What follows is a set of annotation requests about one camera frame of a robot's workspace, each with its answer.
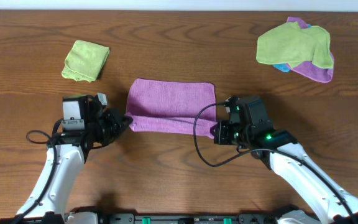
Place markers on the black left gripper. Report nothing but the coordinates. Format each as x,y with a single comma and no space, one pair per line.
115,121

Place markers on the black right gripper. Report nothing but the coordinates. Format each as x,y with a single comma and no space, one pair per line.
220,137

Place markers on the purple microfiber cloth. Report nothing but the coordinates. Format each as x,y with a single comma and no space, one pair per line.
171,107

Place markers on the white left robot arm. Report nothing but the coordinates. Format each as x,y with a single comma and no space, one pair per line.
48,200

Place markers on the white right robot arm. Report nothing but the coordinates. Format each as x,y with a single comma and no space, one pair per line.
281,152

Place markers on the blue cloth in pile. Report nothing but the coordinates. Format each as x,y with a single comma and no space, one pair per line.
282,67

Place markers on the folded green cloth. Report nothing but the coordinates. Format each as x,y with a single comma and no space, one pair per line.
84,61

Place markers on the purple cloth in pile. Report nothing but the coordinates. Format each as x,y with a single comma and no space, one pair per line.
307,69

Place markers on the crumpled green cloth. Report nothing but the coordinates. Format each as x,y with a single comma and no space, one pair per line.
290,44

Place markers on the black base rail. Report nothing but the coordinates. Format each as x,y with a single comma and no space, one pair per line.
242,218

